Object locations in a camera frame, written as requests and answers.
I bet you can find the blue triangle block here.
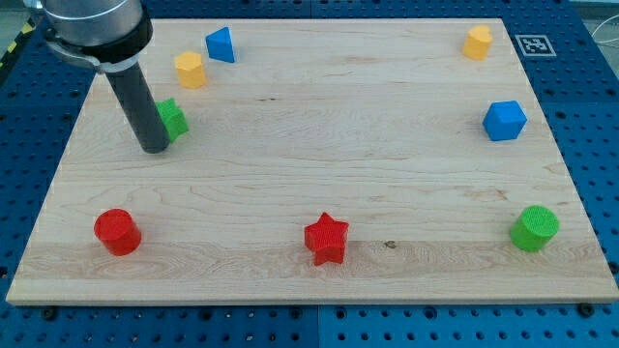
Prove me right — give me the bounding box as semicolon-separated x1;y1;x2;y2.
205;27;235;63

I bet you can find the light wooden board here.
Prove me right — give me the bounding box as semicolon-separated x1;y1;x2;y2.
7;18;618;306

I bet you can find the red star block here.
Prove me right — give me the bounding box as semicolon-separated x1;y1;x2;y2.
304;212;349;266

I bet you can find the green star block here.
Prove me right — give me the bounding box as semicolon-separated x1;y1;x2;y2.
156;98;189;142

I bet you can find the yellow hexagon block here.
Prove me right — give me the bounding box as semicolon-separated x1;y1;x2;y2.
174;51;207;89

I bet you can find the red cylinder block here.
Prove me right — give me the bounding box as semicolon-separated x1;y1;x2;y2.
94;209;141;256

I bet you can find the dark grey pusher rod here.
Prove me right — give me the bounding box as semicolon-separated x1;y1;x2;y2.
105;63;170;154

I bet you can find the blue hexagon block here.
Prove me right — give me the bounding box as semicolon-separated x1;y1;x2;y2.
483;101;528;141

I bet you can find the yellow heart block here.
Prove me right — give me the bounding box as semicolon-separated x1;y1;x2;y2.
461;24;493;61

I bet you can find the green cylinder block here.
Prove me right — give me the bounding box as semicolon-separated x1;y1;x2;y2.
510;205;560;252

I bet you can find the white fiducial marker tag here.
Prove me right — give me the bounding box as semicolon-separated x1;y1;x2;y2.
515;34;556;57

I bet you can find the white cable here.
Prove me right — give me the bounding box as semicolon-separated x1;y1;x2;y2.
590;14;619;47

